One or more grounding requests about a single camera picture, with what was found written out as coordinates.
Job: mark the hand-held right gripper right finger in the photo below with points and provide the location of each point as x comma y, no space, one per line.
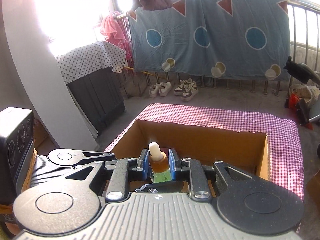
173,165

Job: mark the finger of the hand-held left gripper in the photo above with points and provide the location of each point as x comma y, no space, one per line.
145,187
100,156

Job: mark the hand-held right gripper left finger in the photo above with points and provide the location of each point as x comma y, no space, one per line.
143,165

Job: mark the green dropper bottle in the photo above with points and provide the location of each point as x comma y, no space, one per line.
158,165

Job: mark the brown cardboard box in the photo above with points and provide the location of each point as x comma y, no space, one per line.
200,140

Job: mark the dark grey cabinet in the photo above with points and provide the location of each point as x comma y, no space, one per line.
100,100

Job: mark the yellow pole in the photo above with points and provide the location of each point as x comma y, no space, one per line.
140,70

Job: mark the white star print cloth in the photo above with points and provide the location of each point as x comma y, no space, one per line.
82,60

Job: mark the blue patterned blanket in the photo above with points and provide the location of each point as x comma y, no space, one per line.
220,55

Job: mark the pink hanging clothes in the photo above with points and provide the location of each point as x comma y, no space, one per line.
112,27

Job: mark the red plastic bag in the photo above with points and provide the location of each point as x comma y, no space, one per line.
292,101

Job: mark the black footrest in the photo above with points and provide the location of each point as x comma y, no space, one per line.
305,112

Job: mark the beige sack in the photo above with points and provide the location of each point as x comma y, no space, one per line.
303,91

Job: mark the metal window railing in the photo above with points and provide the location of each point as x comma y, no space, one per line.
300,25

